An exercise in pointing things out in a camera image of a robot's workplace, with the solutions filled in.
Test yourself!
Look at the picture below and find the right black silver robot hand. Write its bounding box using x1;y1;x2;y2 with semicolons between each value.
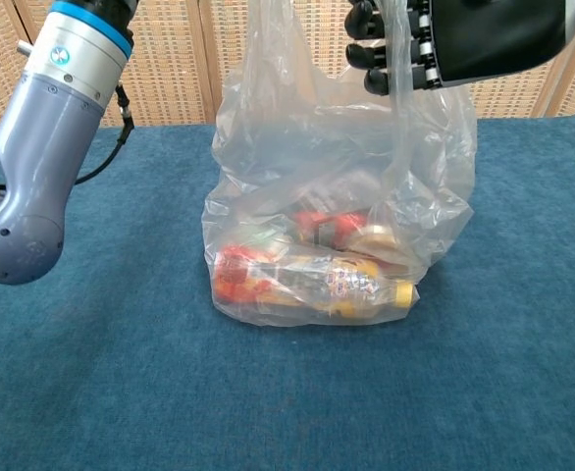
344;0;575;95

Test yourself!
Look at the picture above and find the clear plastic bag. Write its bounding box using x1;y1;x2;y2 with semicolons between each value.
201;0;479;329

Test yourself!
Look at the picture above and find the red snack package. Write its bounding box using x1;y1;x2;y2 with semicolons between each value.
289;210;372;249

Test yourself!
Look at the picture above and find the orange-label bottle with yellow cap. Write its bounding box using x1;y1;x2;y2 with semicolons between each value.
213;244;416;318

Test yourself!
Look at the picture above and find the woven bamboo folding screen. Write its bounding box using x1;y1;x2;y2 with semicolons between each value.
0;0;575;132

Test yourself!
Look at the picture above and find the blue table mat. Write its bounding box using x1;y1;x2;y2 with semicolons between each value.
0;115;575;471

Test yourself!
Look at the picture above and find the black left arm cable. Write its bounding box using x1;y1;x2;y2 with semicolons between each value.
0;82;135;192

